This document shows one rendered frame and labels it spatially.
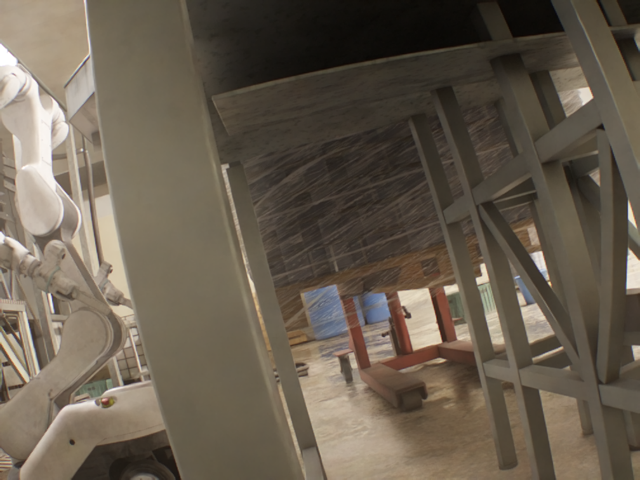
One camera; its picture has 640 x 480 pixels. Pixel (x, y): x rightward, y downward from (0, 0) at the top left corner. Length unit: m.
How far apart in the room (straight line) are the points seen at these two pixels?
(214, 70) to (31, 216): 1.14
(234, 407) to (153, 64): 0.13
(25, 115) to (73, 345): 0.80
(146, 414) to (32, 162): 0.91
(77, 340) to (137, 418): 0.33
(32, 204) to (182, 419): 1.64
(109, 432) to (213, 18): 1.15
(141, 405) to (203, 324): 1.36
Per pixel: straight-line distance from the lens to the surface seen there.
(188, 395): 0.19
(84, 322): 1.69
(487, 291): 5.28
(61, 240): 1.81
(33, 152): 1.92
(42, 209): 1.79
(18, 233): 5.61
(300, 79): 0.61
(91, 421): 1.54
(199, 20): 0.66
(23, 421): 1.81
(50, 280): 1.57
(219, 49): 0.73
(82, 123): 1.48
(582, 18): 0.61
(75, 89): 1.43
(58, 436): 1.59
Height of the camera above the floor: 0.46
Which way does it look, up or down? 7 degrees up
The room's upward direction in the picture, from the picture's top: 15 degrees counter-clockwise
